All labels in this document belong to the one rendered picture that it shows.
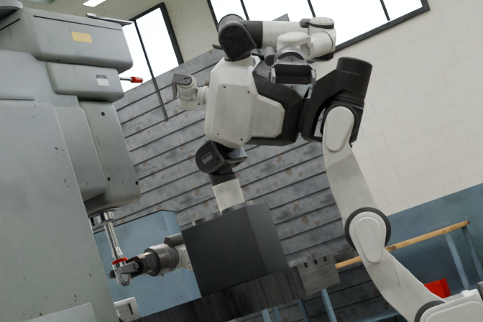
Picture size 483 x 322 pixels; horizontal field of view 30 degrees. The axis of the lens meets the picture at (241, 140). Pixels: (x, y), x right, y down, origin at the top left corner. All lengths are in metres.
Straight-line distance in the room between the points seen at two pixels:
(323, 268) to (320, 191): 8.03
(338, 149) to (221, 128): 0.38
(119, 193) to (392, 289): 0.88
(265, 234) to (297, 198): 8.17
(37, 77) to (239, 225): 0.68
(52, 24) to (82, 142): 0.35
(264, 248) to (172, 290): 6.32
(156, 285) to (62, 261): 6.58
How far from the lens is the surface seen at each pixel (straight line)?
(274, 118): 2.82
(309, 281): 2.31
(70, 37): 2.67
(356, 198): 2.82
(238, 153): 3.01
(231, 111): 2.84
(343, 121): 2.81
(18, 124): 2.18
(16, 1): 2.61
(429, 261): 10.15
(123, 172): 2.67
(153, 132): 11.48
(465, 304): 2.79
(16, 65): 2.46
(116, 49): 2.83
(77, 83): 2.62
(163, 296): 8.69
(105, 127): 2.68
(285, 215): 10.63
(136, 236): 8.74
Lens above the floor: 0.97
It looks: 9 degrees up
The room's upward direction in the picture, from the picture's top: 19 degrees counter-clockwise
